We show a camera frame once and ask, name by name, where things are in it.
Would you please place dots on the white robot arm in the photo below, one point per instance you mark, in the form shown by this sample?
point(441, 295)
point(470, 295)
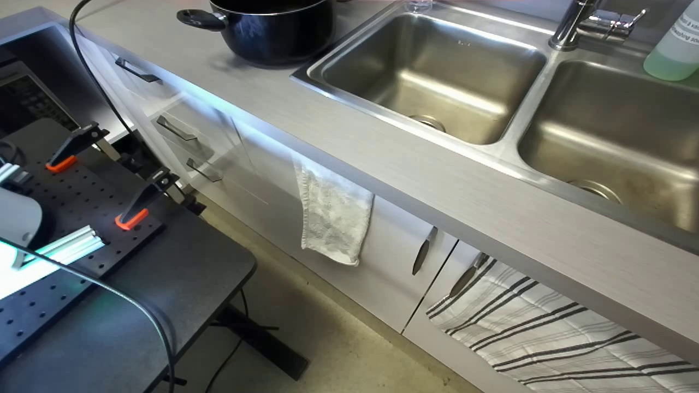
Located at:
point(17, 220)

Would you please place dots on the black cooking pot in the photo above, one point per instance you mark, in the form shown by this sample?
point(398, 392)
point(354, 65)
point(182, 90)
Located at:
point(279, 36)

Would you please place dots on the white hanging dish towel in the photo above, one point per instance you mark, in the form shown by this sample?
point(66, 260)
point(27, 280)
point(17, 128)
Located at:
point(335, 220)

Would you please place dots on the stainless steel double sink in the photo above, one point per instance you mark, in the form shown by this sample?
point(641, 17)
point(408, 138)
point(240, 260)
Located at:
point(450, 79)

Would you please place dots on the black work table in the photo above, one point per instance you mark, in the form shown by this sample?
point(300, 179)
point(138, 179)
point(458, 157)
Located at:
point(182, 276)

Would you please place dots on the black clamp orange tip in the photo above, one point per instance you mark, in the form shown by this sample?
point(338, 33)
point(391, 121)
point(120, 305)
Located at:
point(76, 142)
point(144, 200)

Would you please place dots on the white black-striped towel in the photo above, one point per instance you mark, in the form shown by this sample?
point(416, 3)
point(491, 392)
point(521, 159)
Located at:
point(581, 341)

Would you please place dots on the chrome sink faucet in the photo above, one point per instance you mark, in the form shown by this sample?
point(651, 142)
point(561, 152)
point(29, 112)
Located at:
point(574, 26)

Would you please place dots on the aluminium extrusion bar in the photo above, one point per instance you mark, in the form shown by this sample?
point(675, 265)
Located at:
point(69, 244)

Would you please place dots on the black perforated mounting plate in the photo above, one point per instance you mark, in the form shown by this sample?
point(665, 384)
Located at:
point(72, 285)

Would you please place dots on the green dish soap bottle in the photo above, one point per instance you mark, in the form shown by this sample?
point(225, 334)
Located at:
point(678, 51)

